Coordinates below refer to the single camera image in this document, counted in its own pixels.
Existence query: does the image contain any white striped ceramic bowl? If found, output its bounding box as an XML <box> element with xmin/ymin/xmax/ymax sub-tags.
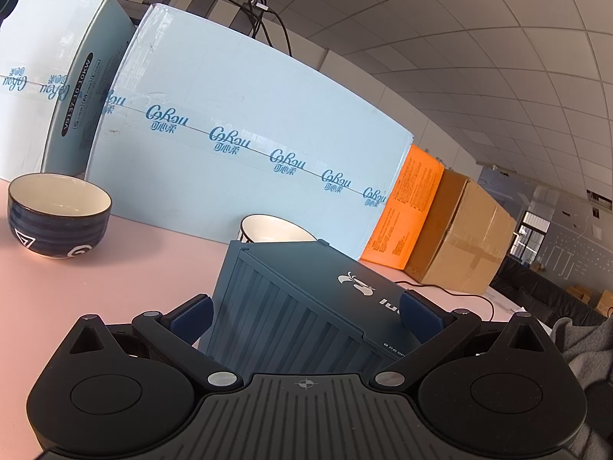
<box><xmin>237</xmin><ymin>214</ymin><xmax>316</xmax><ymax>243</ymax></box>

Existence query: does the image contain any grey cleaning cloth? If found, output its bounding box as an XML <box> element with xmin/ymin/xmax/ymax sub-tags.
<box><xmin>551</xmin><ymin>318</ymin><xmax>612</xmax><ymax>459</ymax></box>

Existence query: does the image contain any black usb cable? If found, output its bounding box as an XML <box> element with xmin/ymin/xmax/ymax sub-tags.
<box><xmin>397</xmin><ymin>279</ymin><xmax>496</xmax><ymax>322</ymax></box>

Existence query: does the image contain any large light blue carton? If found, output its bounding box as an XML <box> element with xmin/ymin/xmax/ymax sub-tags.
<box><xmin>85</xmin><ymin>4</ymin><xmax>413</xmax><ymax>258</ymax></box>

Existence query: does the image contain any dark teal container box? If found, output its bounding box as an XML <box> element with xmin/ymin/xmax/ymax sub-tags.
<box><xmin>198</xmin><ymin>241</ymin><xmax>420</xmax><ymax>379</ymax></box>

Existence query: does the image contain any dark blue ceramic bowl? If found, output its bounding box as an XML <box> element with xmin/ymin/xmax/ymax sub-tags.
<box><xmin>7</xmin><ymin>172</ymin><xmax>112</xmax><ymax>259</ymax></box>

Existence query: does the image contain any brown cardboard box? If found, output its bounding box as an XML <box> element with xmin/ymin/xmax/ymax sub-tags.
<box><xmin>404</xmin><ymin>169</ymin><xmax>515</xmax><ymax>295</ymax></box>

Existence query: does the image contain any orange printed box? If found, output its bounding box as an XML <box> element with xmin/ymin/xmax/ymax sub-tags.
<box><xmin>362</xmin><ymin>145</ymin><xmax>445</xmax><ymax>270</ymax></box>

